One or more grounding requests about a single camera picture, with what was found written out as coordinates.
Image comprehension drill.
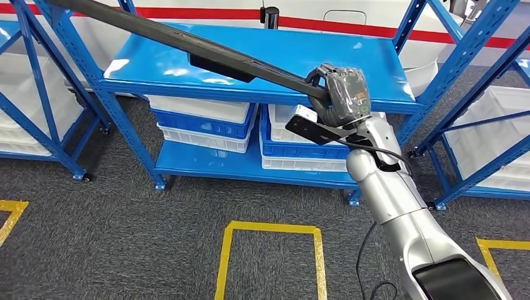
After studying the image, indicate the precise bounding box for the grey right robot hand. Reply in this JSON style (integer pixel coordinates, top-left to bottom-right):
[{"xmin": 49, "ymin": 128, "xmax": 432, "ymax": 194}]
[{"xmin": 305, "ymin": 62, "xmax": 373, "ymax": 128}]

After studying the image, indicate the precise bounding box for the black plastic plate bracket part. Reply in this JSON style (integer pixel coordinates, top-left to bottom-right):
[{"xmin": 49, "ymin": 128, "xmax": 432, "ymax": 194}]
[{"xmin": 49, "ymin": 0, "xmax": 332, "ymax": 100}]

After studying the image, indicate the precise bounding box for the blue metal shelf rack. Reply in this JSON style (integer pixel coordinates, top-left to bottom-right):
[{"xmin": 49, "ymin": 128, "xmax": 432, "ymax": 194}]
[
  {"xmin": 407, "ymin": 24, "xmax": 530, "ymax": 211},
  {"xmin": 10, "ymin": 0, "xmax": 521, "ymax": 207},
  {"xmin": 0, "ymin": 0, "xmax": 94, "ymax": 183}
]

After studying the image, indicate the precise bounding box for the white car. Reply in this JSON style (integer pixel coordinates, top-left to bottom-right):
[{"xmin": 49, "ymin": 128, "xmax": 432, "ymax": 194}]
[{"xmin": 62, "ymin": 0, "xmax": 469, "ymax": 98}]

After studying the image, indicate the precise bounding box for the large white plastic crate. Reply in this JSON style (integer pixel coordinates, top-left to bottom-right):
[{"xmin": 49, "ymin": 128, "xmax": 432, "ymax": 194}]
[
  {"xmin": 445, "ymin": 86, "xmax": 530, "ymax": 192},
  {"xmin": 0, "ymin": 52, "xmax": 84, "ymax": 156}
]

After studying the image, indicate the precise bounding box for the yellow floor tape square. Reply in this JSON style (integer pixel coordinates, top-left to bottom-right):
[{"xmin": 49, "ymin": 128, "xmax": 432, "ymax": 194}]
[
  {"xmin": 476, "ymin": 237, "xmax": 530, "ymax": 283},
  {"xmin": 0, "ymin": 199, "xmax": 30, "ymax": 247}
]

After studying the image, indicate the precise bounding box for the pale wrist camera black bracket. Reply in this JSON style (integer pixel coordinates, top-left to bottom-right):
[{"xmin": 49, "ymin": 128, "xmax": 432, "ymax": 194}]
[{"xmin": 284, "ymin": 104, "xmax": 357, "ymax": 146}]

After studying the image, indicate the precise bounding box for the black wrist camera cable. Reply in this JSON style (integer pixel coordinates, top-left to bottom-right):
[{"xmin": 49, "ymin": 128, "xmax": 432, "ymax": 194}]
[{"xmin": 335, "ymin": 138, "xmax": 414, "ymax": 175}]

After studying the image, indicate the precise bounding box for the black stanchion post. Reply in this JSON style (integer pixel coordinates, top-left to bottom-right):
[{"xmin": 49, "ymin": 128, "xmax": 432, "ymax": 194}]
[{"xmin": 259, "ymin": 6, "xmax": 280, "ymax": 30}]

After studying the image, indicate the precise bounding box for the black hanging arm cable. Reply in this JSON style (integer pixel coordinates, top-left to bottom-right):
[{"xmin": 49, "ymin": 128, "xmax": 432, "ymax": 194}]
[{"xmin": 356, "ymin": 221, "xmax": 399, "ymax": 300}]

